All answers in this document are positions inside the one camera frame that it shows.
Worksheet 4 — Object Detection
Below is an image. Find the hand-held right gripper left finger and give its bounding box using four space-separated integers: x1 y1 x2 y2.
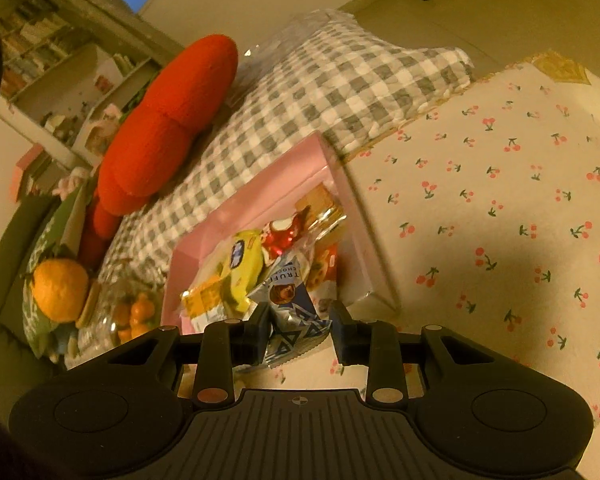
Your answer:
105 302 273 410

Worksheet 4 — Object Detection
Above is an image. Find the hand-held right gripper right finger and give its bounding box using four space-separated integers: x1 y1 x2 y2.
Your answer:
328 300 497 409

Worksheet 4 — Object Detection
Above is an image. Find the blue and silver chocolate packet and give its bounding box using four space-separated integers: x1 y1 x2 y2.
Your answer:
249 252 334 367

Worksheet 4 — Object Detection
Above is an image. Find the white packet with orange edge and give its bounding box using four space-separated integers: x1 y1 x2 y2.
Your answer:
180 280 227 337

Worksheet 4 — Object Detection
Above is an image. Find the yellow snack packet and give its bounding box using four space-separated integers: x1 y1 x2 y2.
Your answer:
214 228 267 312

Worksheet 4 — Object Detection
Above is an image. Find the red snack packet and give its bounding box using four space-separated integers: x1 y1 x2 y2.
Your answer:
261 206 312 267

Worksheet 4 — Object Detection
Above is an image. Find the gold foil wrapper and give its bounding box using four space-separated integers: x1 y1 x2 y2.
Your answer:
294 184 349 242

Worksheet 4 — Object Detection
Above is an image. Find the pink cardboard box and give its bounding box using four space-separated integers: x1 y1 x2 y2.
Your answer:
160 130 402 337

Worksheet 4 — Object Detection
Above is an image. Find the orange cookie packet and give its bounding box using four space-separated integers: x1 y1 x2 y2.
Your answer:
306 244 342 292

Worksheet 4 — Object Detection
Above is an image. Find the pile of kumquats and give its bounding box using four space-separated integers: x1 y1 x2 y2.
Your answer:
114 292 159 343

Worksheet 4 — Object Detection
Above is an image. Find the glass jar with yellow lid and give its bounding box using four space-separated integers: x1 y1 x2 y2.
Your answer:
76 259 167 357

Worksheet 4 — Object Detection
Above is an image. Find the cherry print bed sheet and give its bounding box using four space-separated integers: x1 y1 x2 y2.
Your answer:
275 51 600 480

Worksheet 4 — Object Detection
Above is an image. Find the large yellow citrus fruit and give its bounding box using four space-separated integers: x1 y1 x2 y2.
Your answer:
31 258 91 324

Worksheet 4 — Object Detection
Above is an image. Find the red plush cushion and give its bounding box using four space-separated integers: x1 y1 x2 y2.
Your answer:
76 34 241 267

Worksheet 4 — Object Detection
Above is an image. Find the green printed cushion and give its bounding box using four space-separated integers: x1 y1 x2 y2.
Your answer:
21 187 99 362

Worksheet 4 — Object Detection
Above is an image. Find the pink plush toy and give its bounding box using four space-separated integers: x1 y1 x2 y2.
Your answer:
51 166 90 199

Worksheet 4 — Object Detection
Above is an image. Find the grey checkered pillow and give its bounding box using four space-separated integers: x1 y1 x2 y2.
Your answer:
101 8 477 282

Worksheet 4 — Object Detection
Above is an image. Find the white bookshelf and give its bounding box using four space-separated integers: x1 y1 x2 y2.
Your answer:
0 0 162 172

